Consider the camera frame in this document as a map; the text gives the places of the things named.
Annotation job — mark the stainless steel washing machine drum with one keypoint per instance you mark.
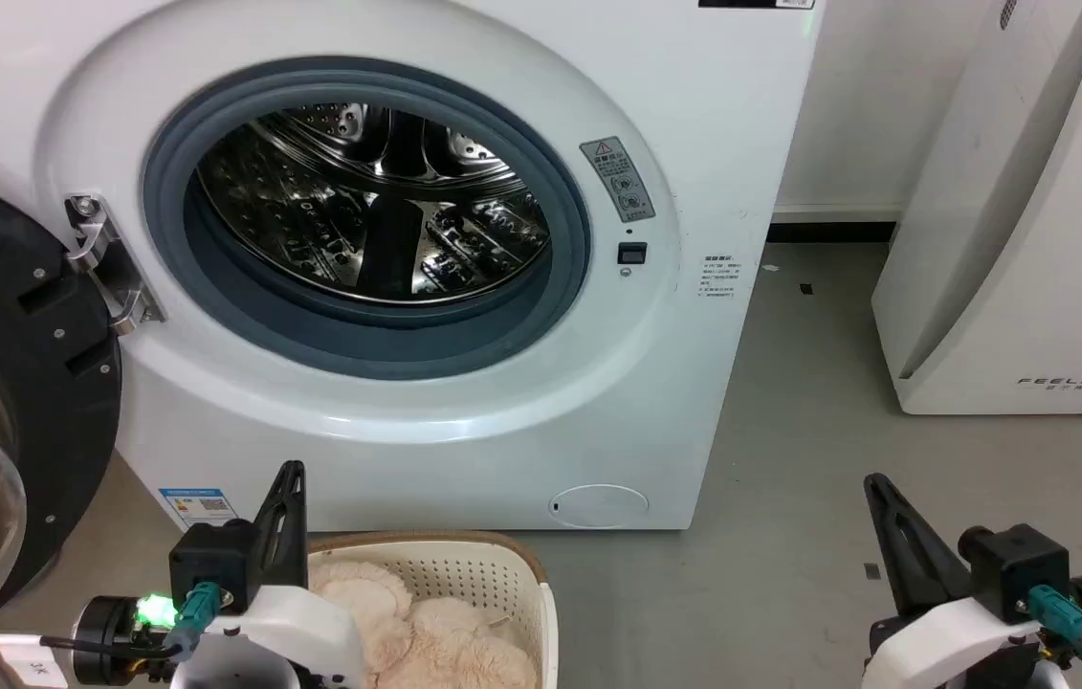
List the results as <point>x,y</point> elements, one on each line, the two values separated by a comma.
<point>340,211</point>

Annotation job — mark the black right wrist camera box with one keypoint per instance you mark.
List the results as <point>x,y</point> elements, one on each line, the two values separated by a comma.
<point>1019,565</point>

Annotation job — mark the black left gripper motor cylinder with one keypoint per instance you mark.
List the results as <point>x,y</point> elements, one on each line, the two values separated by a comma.
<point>115,636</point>

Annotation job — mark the black washing machine door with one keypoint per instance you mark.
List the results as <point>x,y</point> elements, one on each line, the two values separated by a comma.
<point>33,383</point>

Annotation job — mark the white front-load washing machine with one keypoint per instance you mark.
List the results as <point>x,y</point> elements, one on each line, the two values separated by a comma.
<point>521,459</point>

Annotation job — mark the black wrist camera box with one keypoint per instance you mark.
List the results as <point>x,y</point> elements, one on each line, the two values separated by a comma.
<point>212,560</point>
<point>1019,565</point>

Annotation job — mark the black skirting board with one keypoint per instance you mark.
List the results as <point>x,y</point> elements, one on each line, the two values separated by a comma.
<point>832,232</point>

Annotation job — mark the blue energy label sticker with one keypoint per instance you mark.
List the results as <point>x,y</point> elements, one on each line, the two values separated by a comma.
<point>197,504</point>

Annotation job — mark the cream perforated laundry basket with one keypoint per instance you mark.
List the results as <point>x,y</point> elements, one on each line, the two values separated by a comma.
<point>488,574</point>

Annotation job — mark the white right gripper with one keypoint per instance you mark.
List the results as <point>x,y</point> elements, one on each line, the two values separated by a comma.
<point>957,641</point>

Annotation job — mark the beige fluffy towel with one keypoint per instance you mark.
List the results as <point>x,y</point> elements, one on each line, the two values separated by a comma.
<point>426,632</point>

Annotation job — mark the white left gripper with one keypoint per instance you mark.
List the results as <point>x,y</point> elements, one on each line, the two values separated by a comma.
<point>297,627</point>

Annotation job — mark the grey warning sticker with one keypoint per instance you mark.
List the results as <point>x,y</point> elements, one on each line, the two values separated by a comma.
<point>619,178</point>

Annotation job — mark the silver metal door hinge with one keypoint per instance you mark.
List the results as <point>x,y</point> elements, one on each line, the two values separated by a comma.
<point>105,258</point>

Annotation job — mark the oval drain filter cover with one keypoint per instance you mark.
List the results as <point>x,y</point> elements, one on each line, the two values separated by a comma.
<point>598,505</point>

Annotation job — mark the grey rubber door gasket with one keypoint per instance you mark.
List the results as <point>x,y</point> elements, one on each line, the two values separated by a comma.
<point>368,330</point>

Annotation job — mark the black door latch socket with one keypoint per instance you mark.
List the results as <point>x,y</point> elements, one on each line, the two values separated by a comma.
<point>632,253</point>

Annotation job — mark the white air purifier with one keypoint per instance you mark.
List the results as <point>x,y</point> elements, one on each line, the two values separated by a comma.
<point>1028,239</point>

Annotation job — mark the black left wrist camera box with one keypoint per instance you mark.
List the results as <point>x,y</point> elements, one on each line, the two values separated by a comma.
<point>212,560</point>

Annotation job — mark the small printed text label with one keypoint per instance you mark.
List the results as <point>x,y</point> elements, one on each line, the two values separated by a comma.
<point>721,277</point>

